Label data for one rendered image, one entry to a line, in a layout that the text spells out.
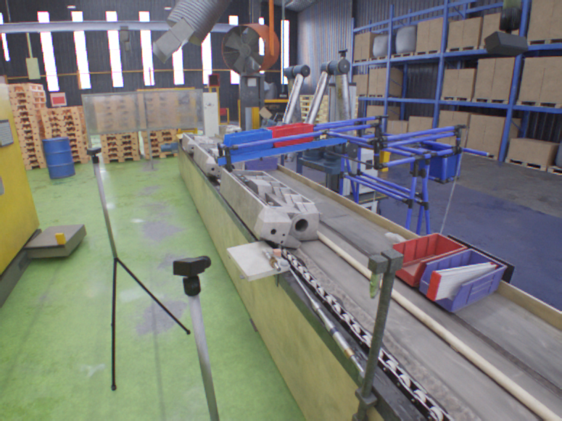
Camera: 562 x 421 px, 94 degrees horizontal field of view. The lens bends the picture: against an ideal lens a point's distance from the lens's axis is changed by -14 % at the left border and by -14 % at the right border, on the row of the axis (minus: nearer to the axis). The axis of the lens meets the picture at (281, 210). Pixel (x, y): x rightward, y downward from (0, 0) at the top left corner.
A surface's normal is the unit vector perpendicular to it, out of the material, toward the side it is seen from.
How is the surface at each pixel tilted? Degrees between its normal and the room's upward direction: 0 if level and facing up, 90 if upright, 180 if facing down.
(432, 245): 88
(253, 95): 90
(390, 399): 0
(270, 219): 38
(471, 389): 0
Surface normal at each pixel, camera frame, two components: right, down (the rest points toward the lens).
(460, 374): 0.00, -0.94
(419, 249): 0.39, 0.29
